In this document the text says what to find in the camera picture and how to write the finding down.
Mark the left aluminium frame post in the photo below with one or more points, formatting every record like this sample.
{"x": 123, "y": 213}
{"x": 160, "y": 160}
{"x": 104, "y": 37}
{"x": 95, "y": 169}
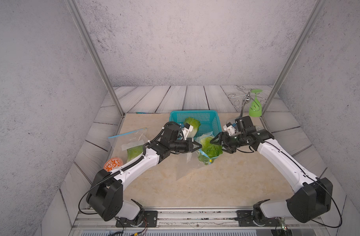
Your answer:
{"x": 73, "y": 8}

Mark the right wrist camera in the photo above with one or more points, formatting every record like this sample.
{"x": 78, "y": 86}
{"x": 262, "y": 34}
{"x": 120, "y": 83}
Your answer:
{"x": 230, "y": 129}

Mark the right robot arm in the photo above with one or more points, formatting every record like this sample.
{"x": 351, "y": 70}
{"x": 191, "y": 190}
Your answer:
{"x": 312, "y": 195}

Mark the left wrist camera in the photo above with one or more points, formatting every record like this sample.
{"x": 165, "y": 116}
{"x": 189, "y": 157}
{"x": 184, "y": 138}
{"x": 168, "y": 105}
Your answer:
{"x": 188, "y": 131}

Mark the aluminium frame post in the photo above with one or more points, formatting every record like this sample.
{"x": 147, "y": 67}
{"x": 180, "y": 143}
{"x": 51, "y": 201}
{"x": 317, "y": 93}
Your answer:
{"x": 73, "y": 8}
{"x": 304, "y": 34}

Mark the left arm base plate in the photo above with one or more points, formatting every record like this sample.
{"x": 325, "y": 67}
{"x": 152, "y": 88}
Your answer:
{"x": 147, "y": 219}

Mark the green plastic goblet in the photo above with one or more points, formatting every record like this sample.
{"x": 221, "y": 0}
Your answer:
{"x": 256, "y": 107}

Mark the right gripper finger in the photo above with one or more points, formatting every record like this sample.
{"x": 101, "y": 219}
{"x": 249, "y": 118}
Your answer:
{"x": 216, "y": 143}
{"x": 218, "y": 138}

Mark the clear zipper bag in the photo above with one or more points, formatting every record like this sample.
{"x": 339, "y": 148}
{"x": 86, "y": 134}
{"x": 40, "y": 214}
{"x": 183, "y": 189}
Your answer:
{"x": 189, "y": 162}
{"x": 122, "y": 142}

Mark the aluminium front rail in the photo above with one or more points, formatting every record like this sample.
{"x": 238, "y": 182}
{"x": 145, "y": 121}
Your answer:
{"x": 198, "y": 218}

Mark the right aluminium frame post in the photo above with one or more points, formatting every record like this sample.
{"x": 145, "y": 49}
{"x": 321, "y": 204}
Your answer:
{"x": 304, "y": 34}

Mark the chinese cabbage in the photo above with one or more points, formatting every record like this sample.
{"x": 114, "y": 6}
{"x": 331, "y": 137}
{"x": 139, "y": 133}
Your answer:
{"x": 194, "y": 122}
{"x": 134, "y": 152}
{"x": 208, "y": 153}

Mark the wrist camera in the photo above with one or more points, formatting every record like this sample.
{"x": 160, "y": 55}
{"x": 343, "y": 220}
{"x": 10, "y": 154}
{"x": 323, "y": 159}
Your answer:
{"x": 230, "y": 129}
{"x": 188, "y": 131}

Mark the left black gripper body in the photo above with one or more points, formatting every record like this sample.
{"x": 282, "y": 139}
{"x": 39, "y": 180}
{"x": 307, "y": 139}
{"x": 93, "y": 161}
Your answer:
{"x": 183, "y": 146}

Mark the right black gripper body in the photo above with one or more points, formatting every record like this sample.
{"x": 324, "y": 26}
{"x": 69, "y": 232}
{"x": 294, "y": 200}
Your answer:
{"x": 232, "y": 142}

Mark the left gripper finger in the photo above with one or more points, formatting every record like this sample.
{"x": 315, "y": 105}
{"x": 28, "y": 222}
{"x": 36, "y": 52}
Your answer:
{"x": 194, "y": 149}
{"x": 195, "y": 144}

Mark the orange patterned bowl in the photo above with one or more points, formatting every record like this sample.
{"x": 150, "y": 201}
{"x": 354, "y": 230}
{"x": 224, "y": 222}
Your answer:
{"x": 113, "y": 163}

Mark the silver metal cup rack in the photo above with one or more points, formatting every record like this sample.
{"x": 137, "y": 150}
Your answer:
{"x": 245, "y": 99}

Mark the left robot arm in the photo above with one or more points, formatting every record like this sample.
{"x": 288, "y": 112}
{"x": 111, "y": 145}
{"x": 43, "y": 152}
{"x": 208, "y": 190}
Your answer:
{"x": 106, "y": 193}

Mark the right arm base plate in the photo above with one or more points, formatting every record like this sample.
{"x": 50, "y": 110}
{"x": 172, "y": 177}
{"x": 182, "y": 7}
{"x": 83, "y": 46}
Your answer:
{"x": 250, "y": 218}

